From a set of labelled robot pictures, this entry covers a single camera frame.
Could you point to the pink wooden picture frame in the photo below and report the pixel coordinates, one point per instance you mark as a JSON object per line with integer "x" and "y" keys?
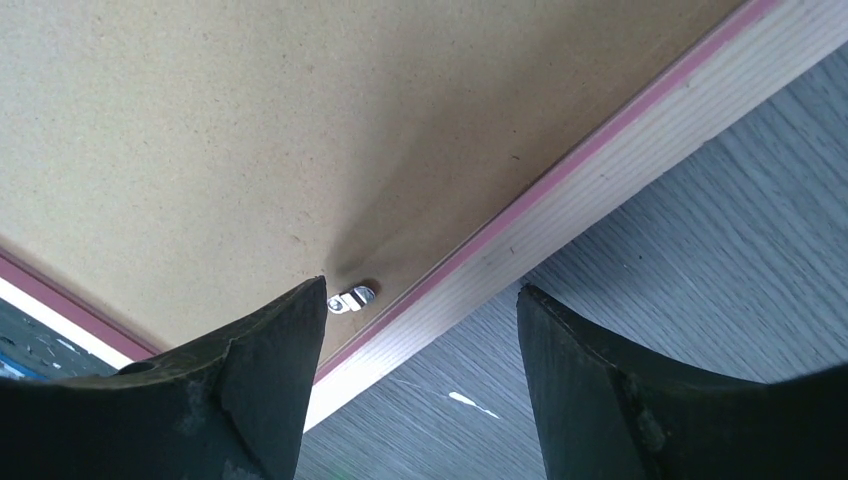
{"x": 755, "y": 51}

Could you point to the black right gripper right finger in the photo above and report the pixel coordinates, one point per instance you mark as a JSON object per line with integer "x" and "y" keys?
{"x": 606, "y": 407}

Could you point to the silver frame turn clip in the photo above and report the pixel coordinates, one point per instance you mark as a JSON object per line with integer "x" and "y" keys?
{"x": 351, "y": 300}

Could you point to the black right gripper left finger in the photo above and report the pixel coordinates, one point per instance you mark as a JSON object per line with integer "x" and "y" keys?
{"x": 230, "y": 404}

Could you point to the brown cardboard backing board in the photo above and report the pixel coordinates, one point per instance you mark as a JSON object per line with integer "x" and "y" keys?
{"x": 178, "y": 164}

